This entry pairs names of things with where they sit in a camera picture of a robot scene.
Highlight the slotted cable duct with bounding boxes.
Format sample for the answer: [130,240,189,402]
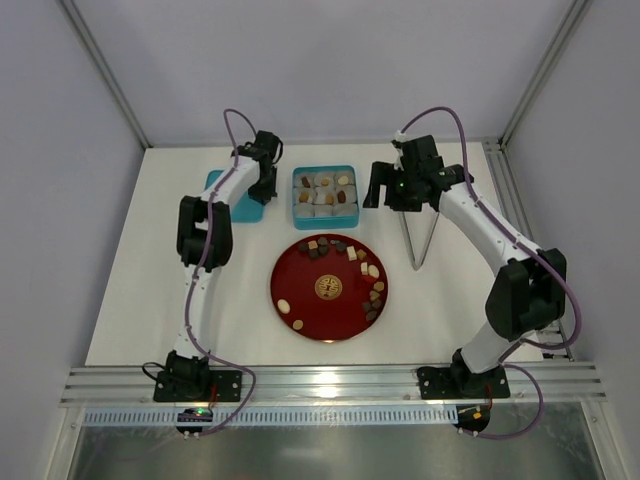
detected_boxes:
[82,404,458,429]

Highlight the right black mount plate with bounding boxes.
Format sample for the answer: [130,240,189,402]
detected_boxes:
[417,364,511,400]

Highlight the red round tray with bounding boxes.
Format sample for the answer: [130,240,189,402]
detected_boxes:
[269,232,390,343]

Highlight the metal tongs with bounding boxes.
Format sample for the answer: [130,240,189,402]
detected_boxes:
[398,211,440,271]

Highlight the right frame post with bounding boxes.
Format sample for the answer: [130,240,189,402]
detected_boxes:
[498,0,593,150]

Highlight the black mount plate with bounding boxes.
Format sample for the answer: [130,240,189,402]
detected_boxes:
[153,370,242,403]
[417,364,511,400]

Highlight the teal tin box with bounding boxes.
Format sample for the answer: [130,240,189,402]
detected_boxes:
[291,165,360,231]

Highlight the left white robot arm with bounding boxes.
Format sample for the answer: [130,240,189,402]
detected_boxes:
[153,130,283,403]

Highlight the aluminium rail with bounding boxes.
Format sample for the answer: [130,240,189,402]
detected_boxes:
[60,361,607,407]

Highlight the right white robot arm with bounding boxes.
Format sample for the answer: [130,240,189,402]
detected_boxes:
[363,133,567,400]

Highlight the white round swirl chocolate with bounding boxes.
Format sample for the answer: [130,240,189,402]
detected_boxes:
[277,299,291,314]

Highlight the teal tin lid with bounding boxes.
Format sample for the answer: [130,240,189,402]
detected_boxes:
[204,169,264,224]

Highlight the left black mount plate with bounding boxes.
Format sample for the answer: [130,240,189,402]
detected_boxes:
[153,370,242,403]

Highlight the frame post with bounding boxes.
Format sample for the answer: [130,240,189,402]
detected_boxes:
[498,0,593,150]
[56,0,152,150]

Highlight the left frame post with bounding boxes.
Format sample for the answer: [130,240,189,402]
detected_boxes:
[56,0,152,150]

